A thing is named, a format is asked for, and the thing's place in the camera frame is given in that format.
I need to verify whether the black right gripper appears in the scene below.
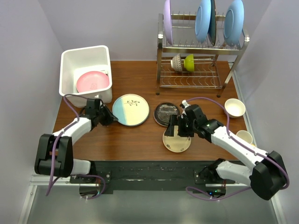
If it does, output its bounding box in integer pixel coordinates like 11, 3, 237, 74
164, 114, 197, 137

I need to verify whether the blue and cream plate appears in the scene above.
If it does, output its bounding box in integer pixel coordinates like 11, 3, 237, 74
112, 94, 150, 126

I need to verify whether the pink plate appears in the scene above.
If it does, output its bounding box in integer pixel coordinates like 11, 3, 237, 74
76, 71, 110, 93

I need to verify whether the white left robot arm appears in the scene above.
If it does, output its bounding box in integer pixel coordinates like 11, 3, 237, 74
34, 99, 118, 183

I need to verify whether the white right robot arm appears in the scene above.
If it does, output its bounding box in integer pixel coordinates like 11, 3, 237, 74
164, 103, 290, 200

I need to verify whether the white plastic bin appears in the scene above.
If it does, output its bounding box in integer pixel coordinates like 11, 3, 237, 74
59, 45, 113, 108

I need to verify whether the cream floral small plate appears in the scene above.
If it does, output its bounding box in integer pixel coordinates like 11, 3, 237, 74
163, 135, 191, 153

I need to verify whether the black glossy plate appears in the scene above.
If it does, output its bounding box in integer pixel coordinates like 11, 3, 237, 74
154, 102, 180, 126

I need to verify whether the cream bowl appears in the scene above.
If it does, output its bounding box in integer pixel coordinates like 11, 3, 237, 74
224, 98, 246, 118

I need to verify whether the patterned ceramic bowl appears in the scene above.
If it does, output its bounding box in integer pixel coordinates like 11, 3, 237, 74
171, 54, 183, 72

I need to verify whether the metal dish rack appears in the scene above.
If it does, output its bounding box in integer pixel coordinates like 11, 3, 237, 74
156, 13, 249, 97

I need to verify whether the green bowl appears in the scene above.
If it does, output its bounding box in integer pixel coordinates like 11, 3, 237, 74
184, 54, 195, 72

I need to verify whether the yellow mug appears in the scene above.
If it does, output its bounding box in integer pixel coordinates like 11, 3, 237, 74
236, 130, 253, 144

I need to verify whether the dark teal plate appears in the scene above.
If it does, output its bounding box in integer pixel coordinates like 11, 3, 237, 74
208, 0, 217, 46

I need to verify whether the light blue plate left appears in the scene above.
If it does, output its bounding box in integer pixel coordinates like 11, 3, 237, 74
195, 0, 211, 43

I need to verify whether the light blue plate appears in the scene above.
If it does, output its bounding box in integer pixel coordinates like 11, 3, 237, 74
195, 0, 211, 43
224, 0, 244, 47

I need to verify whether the lilac plate in rack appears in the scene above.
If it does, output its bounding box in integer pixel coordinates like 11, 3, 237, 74
164, 0, 173, 45

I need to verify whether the light blue plate right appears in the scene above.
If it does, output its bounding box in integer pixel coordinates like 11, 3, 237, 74
224, 0, 244, 47

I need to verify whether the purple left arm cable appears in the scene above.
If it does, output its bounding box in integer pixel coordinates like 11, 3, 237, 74
45, 94, 107, 200

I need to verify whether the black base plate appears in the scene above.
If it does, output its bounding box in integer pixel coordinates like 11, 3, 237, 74
70, 161, 234, 194

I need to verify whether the aluminium rail frame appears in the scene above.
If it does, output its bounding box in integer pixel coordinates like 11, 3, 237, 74
18, 172, 81, 224

